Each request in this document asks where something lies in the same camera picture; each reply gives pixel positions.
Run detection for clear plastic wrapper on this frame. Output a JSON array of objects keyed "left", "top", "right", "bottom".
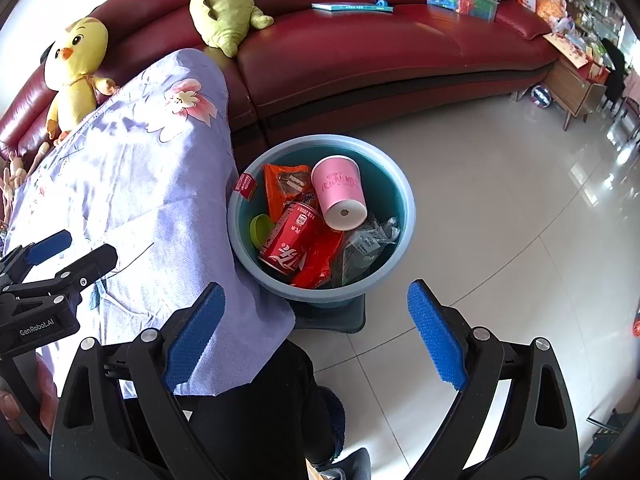
[{"left": 330, "top": 216, "right": 401, "bottom": 288}]

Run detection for yellow chick plush toy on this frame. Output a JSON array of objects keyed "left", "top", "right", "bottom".
[{"left": 44, "top": 16, "right": 118, "bottom": 147}]

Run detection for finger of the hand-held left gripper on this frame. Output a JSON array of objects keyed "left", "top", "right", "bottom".
[
  {"left": 0, "top": 244, "right": 119, "bottom": 311},
  {"left": 0, "top": 229, "right": 73, "bottom": 281}
]

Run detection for green plastic lid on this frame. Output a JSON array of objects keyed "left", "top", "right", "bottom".
[{"left": 250, "top": 214, "right": 276, "bottom": 250}]

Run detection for black chair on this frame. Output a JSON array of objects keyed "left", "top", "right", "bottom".
[{"left": 600, "top": 37, "right": 628, "bottom": 111}]

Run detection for wooden side table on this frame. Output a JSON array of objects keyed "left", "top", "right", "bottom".
[{"left": 542, "top": 35, "right": 608, "bottom": 131}]

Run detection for red soda can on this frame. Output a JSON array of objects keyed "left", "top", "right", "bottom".
[{"left": 257, "top": 201, "right": 323, "bottom": 277}]

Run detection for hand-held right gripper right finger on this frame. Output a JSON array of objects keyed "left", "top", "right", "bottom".
[{"left": 395, "top": 280, "right": 581, "bottom": 480}]

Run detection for thin blue book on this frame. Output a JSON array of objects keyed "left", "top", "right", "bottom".
[{"left": 311, "top": 1, "right": 395, "bottom": 14}]

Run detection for red plastic wrapper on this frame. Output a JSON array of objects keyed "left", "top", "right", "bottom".
[{"left": 290, "top": 230, "right": 346, "bottom": 289}]

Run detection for person's left hand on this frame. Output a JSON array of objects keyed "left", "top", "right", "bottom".
[{"left": 0, "top": 352, "right": 60, "bottom": 436}]

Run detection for orange snack packet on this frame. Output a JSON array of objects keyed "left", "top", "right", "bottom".
[{"left": 262, "top": 163, "right": 321, "bottom": 223}]

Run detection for person's dark trousers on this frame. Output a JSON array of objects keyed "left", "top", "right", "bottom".
[{"left": 180, "top": 340, "right": 346, "bottom": 480}]

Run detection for grey slipper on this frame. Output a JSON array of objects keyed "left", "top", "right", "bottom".
[{"left": 305, "top": 447, "right": 373, "bottom": 480}]

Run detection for green dinosaur plush toy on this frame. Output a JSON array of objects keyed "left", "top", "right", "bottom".
[{"left": 181, "top": 0, "right": 275, "bottom": 58}]

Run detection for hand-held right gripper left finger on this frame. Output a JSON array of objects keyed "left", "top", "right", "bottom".
[{"left": 49, "top": 281, "right": 227, "bottom": 480}]

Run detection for purple floral cloth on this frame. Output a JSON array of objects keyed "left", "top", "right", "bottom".
[{"left": 0, "top": 48, "right": 296, "bottom": 398}]

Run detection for red leather sofa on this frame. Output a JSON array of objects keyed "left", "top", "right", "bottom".
[{"left": 0, "top": 0, "right": 561, "bottom": 161}]

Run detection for pink paper cup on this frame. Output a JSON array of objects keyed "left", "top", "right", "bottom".
[{"left": 310, "top": 156, "right": 368, "bottom": 232}]

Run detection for beige plush rabbit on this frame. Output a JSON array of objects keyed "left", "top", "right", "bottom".
[{"left": 0, "top": 142, "right": 51, "bottom": 231}]

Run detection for teal plastic basin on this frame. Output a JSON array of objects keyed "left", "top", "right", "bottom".
[{"left": 226, "top": 134, "right": 417, "bottom": 311}]

